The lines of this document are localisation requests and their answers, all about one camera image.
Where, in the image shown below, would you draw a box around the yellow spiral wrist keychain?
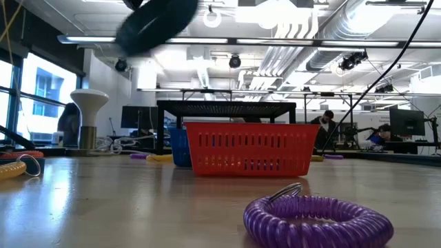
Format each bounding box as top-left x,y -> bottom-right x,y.
0,153 -> 42,181
145,154 -> 174,164

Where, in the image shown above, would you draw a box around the orange spiral wrist keychain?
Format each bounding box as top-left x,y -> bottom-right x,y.
0,149 -> 45,160

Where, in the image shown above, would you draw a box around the black office desk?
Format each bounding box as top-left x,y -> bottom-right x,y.
385,140 -> 441,154

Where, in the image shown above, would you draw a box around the linear ceiling light bar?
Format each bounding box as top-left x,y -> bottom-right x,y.
57,33 -> 441,49

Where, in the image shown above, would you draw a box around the white round ceiling lamp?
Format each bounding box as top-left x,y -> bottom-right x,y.
202,8 -> 223,29

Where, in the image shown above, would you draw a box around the white mushroom lamp brass base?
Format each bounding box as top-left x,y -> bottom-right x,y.
70,88 -> 110,156

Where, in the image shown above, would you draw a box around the black computer monitor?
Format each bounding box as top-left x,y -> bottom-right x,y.
120,105 -> 159,130
389,107 -> 427,137

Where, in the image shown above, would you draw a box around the black perforated metal shelf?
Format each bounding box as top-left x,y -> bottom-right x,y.
156,99 -> 298,155

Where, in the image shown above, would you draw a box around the person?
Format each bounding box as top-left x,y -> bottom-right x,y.
57,102 -> 82,148
309,109 -> 340,151
367,123 -> 397,149

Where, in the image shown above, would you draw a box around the blue plastic basket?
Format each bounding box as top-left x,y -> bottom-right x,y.
168,127 -> 194,169

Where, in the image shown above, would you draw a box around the red plastic basket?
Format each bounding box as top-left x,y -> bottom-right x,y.
184,122 -> 320,178

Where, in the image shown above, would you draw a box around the black thin metal rack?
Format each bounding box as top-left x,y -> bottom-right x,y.
137,87 -> 441,153

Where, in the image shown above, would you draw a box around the black ceiling track lights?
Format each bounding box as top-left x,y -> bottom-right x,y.
339,50 -> 369,72

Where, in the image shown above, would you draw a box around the white lamp cable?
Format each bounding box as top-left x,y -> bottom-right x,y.
92,133 -> 159,155

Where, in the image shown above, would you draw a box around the silver ventilation duct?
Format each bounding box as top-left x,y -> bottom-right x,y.
305,0 -> 424,73

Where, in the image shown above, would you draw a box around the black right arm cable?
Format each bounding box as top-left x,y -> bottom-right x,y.
320,0 -> 435,153

